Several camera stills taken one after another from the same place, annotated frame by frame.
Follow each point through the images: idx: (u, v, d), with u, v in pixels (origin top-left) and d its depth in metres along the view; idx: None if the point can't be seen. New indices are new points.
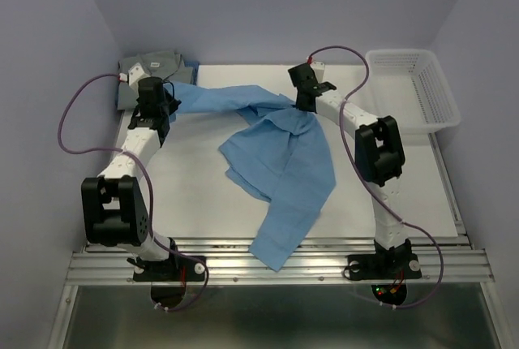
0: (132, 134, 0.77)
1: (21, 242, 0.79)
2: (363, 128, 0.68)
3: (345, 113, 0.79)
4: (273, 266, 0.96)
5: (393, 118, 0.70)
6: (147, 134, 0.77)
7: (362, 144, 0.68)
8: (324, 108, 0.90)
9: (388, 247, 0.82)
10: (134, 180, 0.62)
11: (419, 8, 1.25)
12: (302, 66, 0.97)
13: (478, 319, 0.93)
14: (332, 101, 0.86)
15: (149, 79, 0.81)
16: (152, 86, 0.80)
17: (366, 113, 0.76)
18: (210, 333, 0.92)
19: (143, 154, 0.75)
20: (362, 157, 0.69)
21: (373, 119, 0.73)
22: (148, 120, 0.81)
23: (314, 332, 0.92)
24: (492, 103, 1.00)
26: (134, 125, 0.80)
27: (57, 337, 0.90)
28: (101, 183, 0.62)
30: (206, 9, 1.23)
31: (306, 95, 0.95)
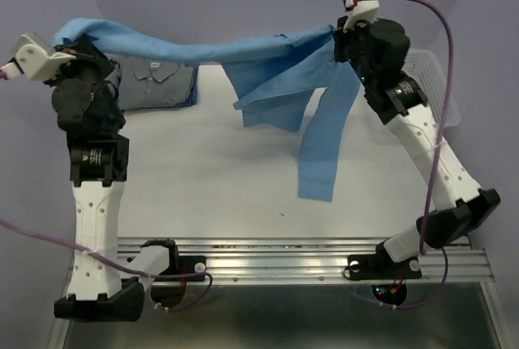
0: (84, 201, 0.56)
1: (20, 241, 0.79)
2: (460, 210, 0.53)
3: (439, 162, 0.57)
4: (326, 197, 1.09)
5: (499, 197, 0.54)
6: (105, 198, 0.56)
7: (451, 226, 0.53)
8: (400, 127, 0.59)
9: (396, 260, 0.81)
10: (113, 301, 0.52)
11: (419, 8, 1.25)
12: (399, 44, 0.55)
13: (478, 320, 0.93)
14: (421, 133, 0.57)
15: (69, 96, 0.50)
16: (76, 117, 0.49)
17: (465, 175, 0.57)
18: (211, 333, 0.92)
19: (109, 225, 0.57)
20: (441, 229, 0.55)
21: (472, 193, 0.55)
22: (96, 155, 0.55)
23: (315, 331, 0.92)
24: (492, 103, 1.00)
26: (79, 176, 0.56)
27: (57, 338, 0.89)
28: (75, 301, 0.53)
30: (205, 8, 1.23)
31: (379, 96, 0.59)
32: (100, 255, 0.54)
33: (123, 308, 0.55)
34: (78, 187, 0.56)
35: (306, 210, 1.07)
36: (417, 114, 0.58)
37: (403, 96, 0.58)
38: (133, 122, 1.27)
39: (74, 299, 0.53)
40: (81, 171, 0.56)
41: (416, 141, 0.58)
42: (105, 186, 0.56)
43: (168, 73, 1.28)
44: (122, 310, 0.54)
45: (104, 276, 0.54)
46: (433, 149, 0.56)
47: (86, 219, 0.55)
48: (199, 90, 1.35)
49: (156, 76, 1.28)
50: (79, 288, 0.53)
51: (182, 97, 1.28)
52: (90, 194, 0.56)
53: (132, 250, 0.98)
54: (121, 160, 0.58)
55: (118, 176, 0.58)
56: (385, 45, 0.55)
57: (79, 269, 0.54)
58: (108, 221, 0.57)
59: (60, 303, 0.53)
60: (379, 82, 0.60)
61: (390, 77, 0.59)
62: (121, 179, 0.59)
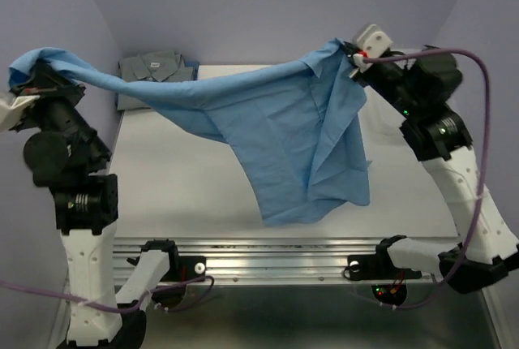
0: (75, 252, 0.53)
1: (20, 241, 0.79)
2: (501, 269, 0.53)
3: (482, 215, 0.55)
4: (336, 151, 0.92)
5: None
6: (99, 246, 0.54)
7: (485, 279, 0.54)
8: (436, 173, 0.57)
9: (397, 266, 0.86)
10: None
11: (420, 7, 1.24)
12: (448, 80, 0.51)
13: (478, 319, 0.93)
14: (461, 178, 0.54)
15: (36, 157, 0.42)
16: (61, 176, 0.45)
17: (503, 226, 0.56)
18: (208, 336, 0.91)
19: (106, 266, 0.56)
20: (474, 278, 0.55)
21: (508, 247, 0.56)
22: (81, 203, 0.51)
23: (315, 329, 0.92)
24: (495, 101, 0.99)
26: (66, 226, 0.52)
27: (57, 337, 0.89)
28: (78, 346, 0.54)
30: (206, 8, 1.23)
31: (422, 133, 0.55)
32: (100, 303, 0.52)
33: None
34: (66, 235, 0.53)
35: None
36: (456, 159, 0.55)
37: (446, 137, 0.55)
38: (133, 122, 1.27)
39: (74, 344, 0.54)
40: (66, 219, 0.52)
41: (453, 186, 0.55)
42: (95, 234, 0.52)
43: (167, 74, 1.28)
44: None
45: (102, 320, 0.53)
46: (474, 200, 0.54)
47: (79, 269, 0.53)
48: None
49: (156, 78, 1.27)
50: (78, 335, 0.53)
51: None
52: (79, 244, 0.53)
53: (133, 251, 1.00)
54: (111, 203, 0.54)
55: (108, 220, 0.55)
56: (435, 79, 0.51)
57: (76, 316, 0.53)
58: (100, 264, 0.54)
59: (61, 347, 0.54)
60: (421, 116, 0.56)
61: (431, 110, 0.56)
62: (113, 221, 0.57)
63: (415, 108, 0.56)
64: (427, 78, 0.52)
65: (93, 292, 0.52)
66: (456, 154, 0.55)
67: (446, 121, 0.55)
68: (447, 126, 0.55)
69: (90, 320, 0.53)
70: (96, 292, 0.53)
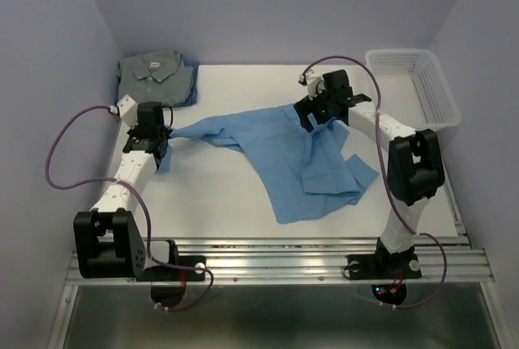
0: (128, 158, 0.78)
1: (21, 241, 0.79)
2: (398, 140, 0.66)
3: (381, 124, 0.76)
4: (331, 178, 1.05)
5: (434, 132, 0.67)
6: (143, 157, 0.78)
7: (393, 156, 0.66)
8: (357, 121, 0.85)
9: (392, 252, 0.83)
10: (129, 216, 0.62)
11: (419, 8, 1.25)
12: (338, 75, 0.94)
13: (478, 318, 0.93)
14: (365, 112, 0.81)
15: (147, 102, 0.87)
16: (151, 109, 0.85)
17: (403, 124, 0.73)
18: (208, 335, 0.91)
19: (139, 178, 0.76)
20: (396, 170, 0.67)
21: (409, 132, 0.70)
22: (145, 141, 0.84)
23: (315, 331, 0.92)
24: (492, 103, 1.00)
26: (128, 148, 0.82)
27: (57, 337, 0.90)
28: (96, 217, 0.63)
30: (206, 9, 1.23)
31: (338, 105, 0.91)
32: (130, 183, 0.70)
33: (132, 238, 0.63)
34: (126, 153, 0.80)
35: (306, 210, 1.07)
36: (360, 105, 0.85)
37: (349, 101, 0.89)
38: None
39: (94, 214, 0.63)
40: (130, 146, 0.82)
41: (364, 119, 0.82)
42: (147, 152, 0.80)
43: (168, 73, 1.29)
44: (131, 235, 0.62)
45: (126, 200, 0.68)
46: (374, 118, 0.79)
47: (127, 168, 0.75)
48: (199, 91, 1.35)
49: (156, 77, 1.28)
50: (103, 204, 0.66)
51: (182, 96, 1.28)
52: (134, 156, 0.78)
53: None
54: (160, 150, 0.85)
55: (156, 160, 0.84)
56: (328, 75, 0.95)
57: (108, 194, 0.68)
58: (144, 173, 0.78)
59: (83, 214, 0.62)
60: (337, 96, 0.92)
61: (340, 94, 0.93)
62: (156, 165, 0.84)
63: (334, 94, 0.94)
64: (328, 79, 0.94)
65: (130, 178, 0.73)
66: (361, 105, 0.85)
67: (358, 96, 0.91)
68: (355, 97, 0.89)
69: (117, 196, 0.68)
70: (130, 178, 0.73)
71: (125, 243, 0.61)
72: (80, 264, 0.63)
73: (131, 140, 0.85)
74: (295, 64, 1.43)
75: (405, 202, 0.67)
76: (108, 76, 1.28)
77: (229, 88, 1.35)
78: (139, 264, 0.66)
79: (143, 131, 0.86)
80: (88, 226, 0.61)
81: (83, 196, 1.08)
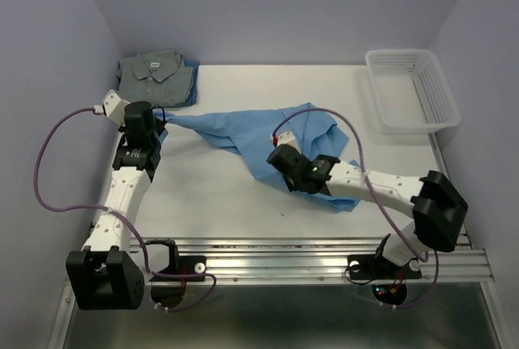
0: (118, 178, 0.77)
1: (21, 240, 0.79)
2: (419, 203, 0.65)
3: (376, 185, 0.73)
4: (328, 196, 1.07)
5: (439, 173, 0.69)
6: (135, 177, 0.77)
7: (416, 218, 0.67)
8: (339, 189, 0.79)
9: (402, 264, 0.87)
10: (123, 256, 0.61)
11: (419, 8, 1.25)
12: (285, 152, 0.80)
13: (478, 319, 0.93)
14: (349, 178, 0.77)
15: (135, 107, 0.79)
16: (139, 116, 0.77)
17: (402, 178, 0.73)
18: (209, 335, 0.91)
19: (132, 200, 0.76)
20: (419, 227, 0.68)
21: (417, 183, 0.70)
22: (136, 152, 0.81)
23: (315, 332, 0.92)
24: (492, 103, 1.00)
26: (119, 164, 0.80)
27: (57, 337, 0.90)
28: (89, 254, 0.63)
30: (206, 10, 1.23)
31: (310, 183, 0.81)
32: (123, 215, 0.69)
33: (129, 274, 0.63)
34: (117, 170, 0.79)
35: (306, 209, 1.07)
36: (336, 173, 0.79)
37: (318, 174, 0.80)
38: None
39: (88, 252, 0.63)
40: (121, 161, 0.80)
41: (349, 187, 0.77)
42: (138, 170, 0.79)
43: (168, 74, 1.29)
44: (128, 273, 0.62)
45: (119, 234, 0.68)
46: (363, 182, 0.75)
47: (117, 191, 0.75)
48: (199, 91, 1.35)
49: (156, 78, 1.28)
50: (96, 242, 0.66)
51: (182, 97, 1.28)
52: (124, 175, 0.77)
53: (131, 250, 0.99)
54: (152, 161, 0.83)
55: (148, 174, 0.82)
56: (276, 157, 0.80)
57: (100, 226, 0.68)
58: (139, 190, 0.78)
59: (75, 253, 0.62)
60: (301, 176, 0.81)
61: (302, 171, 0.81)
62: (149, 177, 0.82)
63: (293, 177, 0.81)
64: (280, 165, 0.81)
65: (121, 206, 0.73)
66: (335, 171, 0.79)
67: (319, 162, 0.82)
68: (320, 165, 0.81)
69: (110, 230, 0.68)
70: (121, 207, 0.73)
71: (122, 281, 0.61)
72: (79, 297, 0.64)
73: (121, 152, 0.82)
74: (294, 64, 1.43)
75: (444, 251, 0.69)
76: (108, 76, 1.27)
77: (229, 88, 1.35)
78: (139, 293, 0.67)
79: (135, 142, 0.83)
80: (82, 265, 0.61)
81: (83, 196, 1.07)
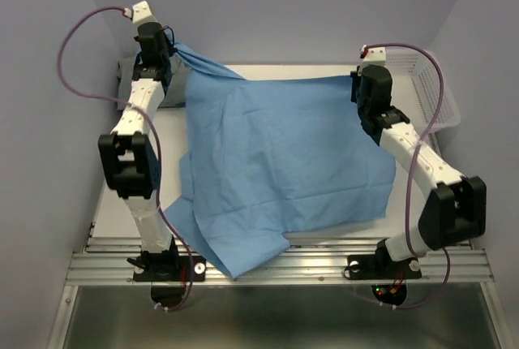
0: (137, 87, 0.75)
1: (22, 243, 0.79)
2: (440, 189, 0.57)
3: (420, 157, 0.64)
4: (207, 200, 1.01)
5: (483, 182, 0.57)
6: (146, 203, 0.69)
7: (435, 204, 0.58)
8: (389, 142, 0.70)
9: (395, 258, 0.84)
10: (146, 137, 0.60)
11: (419, 9, 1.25)
12: (382, 81, 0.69)
13: (478, 317, 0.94)
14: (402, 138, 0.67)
15: (147, 26, 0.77)
16: (151, 34, 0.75)
17: (446, 165, 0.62)
18: (210, 333, 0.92)
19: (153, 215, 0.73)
20: (433, 219, 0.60)
21: (453, 177, 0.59)
22: (152, 70, 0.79)
23: (315, 330, 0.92)
24: (491, 101, 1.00)
26: (137, 78, 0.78)
27: (57, 337, 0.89)
28: (115, 139, 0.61)
30: (206, 10, 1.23)
31: (370, 121, 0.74)
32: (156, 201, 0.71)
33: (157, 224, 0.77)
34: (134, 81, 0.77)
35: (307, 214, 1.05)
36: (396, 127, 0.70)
37: (380, 119, 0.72)
38: None
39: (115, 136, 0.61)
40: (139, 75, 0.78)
41: (398, 144, 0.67)
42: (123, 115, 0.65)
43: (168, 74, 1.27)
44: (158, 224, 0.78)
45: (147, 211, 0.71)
46: (413, 148, 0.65)
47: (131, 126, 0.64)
48: None
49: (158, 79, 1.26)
50: (122, 127, 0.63)
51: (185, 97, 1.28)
52: (142, 85, 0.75)
53: (133, 251, 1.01)
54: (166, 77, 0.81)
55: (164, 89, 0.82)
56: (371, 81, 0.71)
57: (124, 119, 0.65)
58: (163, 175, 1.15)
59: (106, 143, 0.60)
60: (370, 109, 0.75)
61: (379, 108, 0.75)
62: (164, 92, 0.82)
63: (375, 112, 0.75)
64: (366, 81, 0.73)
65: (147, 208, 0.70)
66: (396, 128, 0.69)
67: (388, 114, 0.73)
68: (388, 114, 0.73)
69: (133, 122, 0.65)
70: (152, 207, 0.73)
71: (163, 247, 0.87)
72: (109, 185, 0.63)
73: (137, 68, 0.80)
74: (294, 63, 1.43)
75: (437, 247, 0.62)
76: (108, 75, 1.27)
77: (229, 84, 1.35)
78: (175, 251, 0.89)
79: (149, 58, 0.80)
80: (109, 147, 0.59)
81: (83, 196, 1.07)
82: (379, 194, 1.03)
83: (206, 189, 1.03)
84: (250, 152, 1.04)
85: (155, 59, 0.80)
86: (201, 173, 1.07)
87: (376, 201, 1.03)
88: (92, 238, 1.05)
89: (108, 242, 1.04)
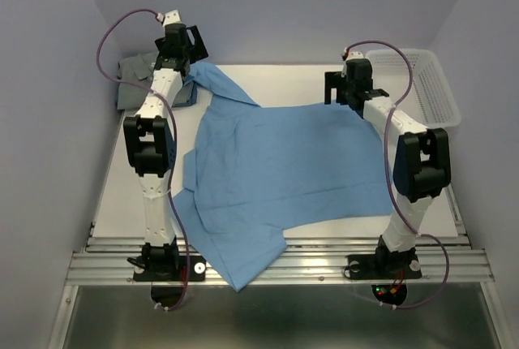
0: (159, 75, 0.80)
1: (22, 243, 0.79)
2: (407, 136, 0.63)
3: (394, 119, 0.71)
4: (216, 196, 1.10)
5: (445, 131, 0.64)
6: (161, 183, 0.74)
7: (402, 149, 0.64)
8: (372, 114, 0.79)
9: (392, 250, 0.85)
10: (166, 122, 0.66)
11: (419, 9, 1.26)
12: (362, 64, 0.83)
13: (478, 317, 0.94)
14: (380, 105, 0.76)
15: (173, 23, 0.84)
16: (177, 29, 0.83)
17: (415, 121, 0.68)
18: (209, 333, 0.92)
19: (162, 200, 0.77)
20: (402, 166, 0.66)
21: (422, 129, 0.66)
22: (173, 61, 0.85)
23: (315, 331, 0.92)
24: (491, 101, 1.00)
26: (159, 66, 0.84)
27: (57, 337, 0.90)
28: (139, 122, 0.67)
30: (206, 10, 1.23)
31: (354, 98, 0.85)
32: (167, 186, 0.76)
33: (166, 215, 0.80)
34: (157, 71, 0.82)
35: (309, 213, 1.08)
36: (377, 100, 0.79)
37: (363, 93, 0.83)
38: None
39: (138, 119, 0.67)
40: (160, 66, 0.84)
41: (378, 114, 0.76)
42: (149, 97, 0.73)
43: None
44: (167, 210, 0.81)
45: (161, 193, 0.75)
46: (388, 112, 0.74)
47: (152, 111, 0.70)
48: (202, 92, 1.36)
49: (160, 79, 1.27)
50: (144, 112, 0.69)
51: (182, 98, 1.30)
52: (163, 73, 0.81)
53: (133, 250, 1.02)
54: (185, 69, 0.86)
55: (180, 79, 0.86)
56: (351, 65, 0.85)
57: (147, 105, 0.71)
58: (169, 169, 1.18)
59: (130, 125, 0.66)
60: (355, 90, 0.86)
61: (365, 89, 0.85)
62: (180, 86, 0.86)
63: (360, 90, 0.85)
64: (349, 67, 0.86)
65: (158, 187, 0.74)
66: (378, 100, 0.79)
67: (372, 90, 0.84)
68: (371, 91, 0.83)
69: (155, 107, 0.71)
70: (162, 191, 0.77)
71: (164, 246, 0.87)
72: (129, 161, 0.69)
73: (160, 59, 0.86)
74: (295, 64, 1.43)
75: (409, 198, 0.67)
76: (108, 75, 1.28)
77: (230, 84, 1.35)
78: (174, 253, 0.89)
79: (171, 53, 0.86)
80: (133, 129, 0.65)
81: (83, 196, 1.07)
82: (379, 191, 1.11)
83: (216, 185, 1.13)
84: (258, 157, 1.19)
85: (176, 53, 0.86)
86: (211, 170, 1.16)
87: (375, 198, 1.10)
88: (93, 238, 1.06)
89: (108, 242, 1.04)
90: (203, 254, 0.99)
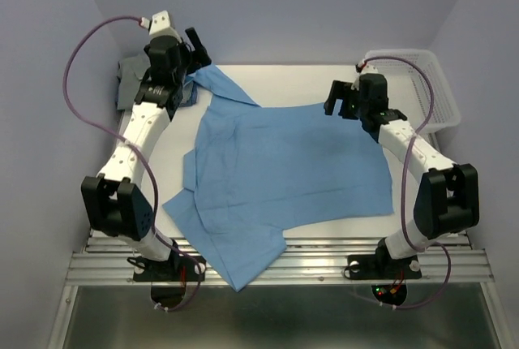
0: (138, 114, 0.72)
1: (21, 243, 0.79)
2: (433, 174, 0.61)
3: (414, 150, 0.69)
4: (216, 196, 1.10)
5: (474, 169, 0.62)
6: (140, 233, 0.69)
7: (426, 187, 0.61)
8: (387, 139, 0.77)
9: (393, 256, 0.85)
10: (134, 187, 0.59)
11: (419, 9, 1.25)
12: (378, 82, 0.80)
13: (479, 318, 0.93)
14: (399, 132, 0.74)
15: (159, 44, 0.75)
16: (163, 51, 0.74)
17: (439, 154, 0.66)
18: (209, 333, 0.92)
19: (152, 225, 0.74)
20: (426, 204, 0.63)
21: (447, 164, 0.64)
22: (158, 91, 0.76)
23: (315, 330, 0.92)
24: (491, 101, 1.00)
26: (141, 99, 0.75)
27: (57, 337, 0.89)
28: (101, 182, 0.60)
30: (206, 10, 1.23)
31: (369, 119, 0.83)
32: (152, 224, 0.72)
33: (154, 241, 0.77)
34: (137, 105, 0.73)
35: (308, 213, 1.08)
36: (393, 124, 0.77)
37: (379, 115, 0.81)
38: None
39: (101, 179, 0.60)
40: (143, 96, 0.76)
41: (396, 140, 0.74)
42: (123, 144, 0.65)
43: None
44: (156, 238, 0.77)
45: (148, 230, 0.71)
46: (408, 140, 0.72)
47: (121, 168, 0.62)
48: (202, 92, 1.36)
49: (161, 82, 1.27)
50: (110, 170, 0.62)
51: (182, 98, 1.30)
52: (143, 110, 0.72)
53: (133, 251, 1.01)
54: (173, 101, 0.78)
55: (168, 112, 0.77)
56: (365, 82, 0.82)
57: (115, 157, 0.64)
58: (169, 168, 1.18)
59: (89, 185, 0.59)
60: (369, 110, 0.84)
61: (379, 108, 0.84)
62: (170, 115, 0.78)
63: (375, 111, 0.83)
64: (362, 84, 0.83)
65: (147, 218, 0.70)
66: (393, 124, 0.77)
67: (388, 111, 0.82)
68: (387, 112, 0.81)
69: (125, 161, 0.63)
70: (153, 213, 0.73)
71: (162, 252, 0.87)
72: (92, 223, 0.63)
73: (144, 87, 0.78)
74: (294, 64, 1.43)
75: (431, 235, 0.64)
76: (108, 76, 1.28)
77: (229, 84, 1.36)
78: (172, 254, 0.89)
79: (157, 79, 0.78)
80: (94, 193, 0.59)
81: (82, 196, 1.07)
82: (378, 191, 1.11)
83: (215, 186, 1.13)
84: (257, 157, 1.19)
85: (164, 79, 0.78)
86: (210, 170, 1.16)
87: (374, 199, 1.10)
88: (93, 238, 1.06)
89: (108, 242, 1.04)
90: (203, 254, 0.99)
